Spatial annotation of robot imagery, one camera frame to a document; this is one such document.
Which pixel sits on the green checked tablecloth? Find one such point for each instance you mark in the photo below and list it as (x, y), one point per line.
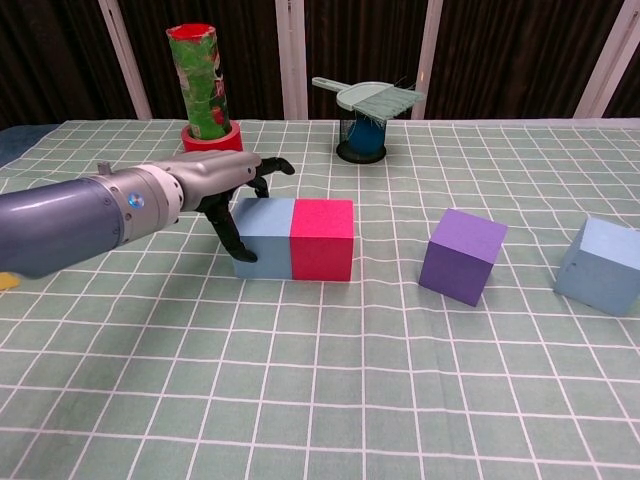
(320, 375)

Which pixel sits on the white partition frame post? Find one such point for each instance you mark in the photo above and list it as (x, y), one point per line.
(125, 60)
(292, 60)
(607, 60)
(426, 60)

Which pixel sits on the teal hand brush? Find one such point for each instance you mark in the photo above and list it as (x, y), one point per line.
(380, 102)

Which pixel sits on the red tape roll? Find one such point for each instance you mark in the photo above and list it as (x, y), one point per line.
(212, 145)

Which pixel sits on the green can with red lid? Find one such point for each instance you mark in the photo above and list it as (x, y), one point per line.
(200, 85)

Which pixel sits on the purple foam cube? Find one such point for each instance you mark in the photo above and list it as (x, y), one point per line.
(460, 260)

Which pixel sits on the yellow foam cube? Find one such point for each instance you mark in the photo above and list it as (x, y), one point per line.
(7, 282)

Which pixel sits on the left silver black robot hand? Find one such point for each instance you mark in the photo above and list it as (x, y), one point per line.
(215, 175)

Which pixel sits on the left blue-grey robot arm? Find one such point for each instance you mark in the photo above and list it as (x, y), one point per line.
(65, 220)

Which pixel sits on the light blue foam cube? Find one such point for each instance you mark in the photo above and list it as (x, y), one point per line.
(270, 235)
(600, 270)

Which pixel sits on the pink foam cube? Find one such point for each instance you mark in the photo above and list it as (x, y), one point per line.
(322, 240)

